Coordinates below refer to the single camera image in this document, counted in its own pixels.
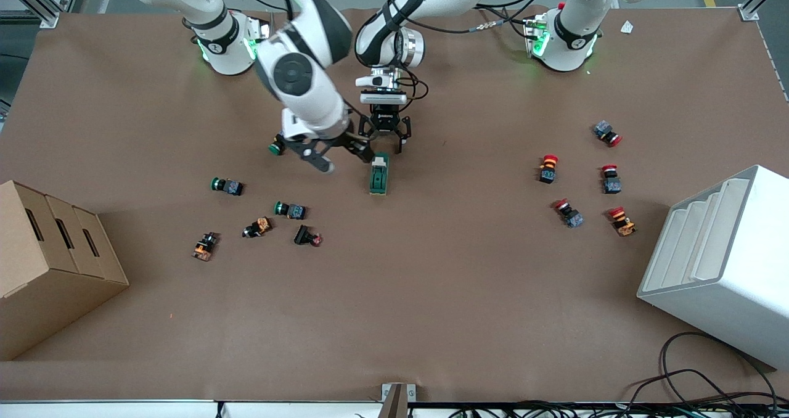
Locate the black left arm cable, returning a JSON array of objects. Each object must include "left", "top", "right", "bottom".
[{"left": 394, "top": 0, "right": 543, "bottom": 107}]

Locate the white stepped rack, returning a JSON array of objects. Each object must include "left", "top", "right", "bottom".
[{"left": 637, "top": 165, "right": 789, "bottom": 371}]

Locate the red yellow emergency stop button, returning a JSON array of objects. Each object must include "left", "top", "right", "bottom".
[{"left": 538, "top": 154, "right": 560, "bottom": 184}]

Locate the grey metal camera bracket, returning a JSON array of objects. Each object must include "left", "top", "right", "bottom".
[{"left": 381, "top": 383, "right": 417, "bottom": 418}]

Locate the brown cardboard box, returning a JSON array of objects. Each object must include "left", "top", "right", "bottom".
[{"left": 0, "top": 180, "right": 130, "bottom": 362}]

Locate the black cable bundle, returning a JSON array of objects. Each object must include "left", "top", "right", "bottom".
[{"left": 450, "top": 398, "right": 789, "bottom": 418}]

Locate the white table edge rail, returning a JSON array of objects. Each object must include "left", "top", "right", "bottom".
[{"left": 0, "top": 400, "right": 384, "bottom": 418}]

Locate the red mushroom button orange block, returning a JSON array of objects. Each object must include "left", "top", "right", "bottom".
[{"left": 608, "top": 206, "right": 637, "bottom": 237}]

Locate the black push button orange block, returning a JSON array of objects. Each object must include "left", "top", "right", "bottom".
[
  {"left": 242, "top": 217, "right": 272, "bottom": 239},
  {"left": 192, "top": 232, "right": 219, "bottom": 262}
]

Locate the green load switch white handle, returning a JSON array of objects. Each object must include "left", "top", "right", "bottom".
[{"left": 369, "top": 152, "right": 391, "bottom": 196}]

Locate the black square button red block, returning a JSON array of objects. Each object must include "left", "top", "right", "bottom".
[{"left": 293, "top": 224, "right": 323, "bottom": 247}]

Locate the black looped cable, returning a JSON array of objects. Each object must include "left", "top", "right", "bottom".
[{"left": 660, "top": 332, "right": 779, "bottom": 406}]

